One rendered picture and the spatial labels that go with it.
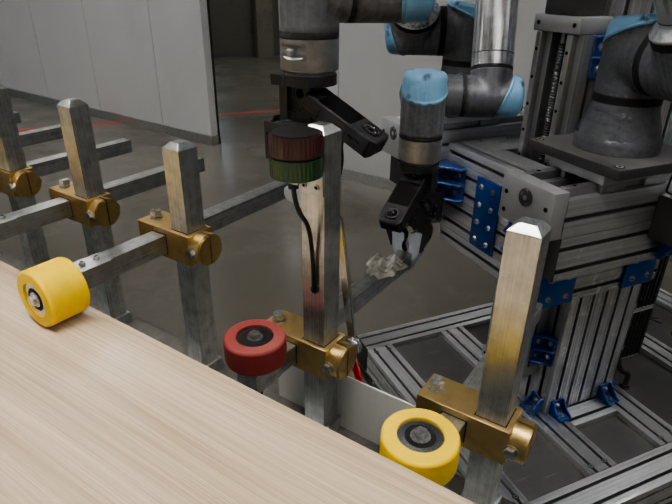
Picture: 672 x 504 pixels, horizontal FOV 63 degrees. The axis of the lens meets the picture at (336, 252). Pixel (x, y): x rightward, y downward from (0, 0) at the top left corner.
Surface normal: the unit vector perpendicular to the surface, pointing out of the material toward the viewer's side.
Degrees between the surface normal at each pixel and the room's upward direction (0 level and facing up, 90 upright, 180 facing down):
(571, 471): 0
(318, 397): 90
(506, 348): 90
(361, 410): 90
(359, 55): 90
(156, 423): 0
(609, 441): 0
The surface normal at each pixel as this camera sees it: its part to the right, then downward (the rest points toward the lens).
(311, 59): 0.12, 0.44
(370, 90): -0.59, 0.35
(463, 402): 0.01, -0.90
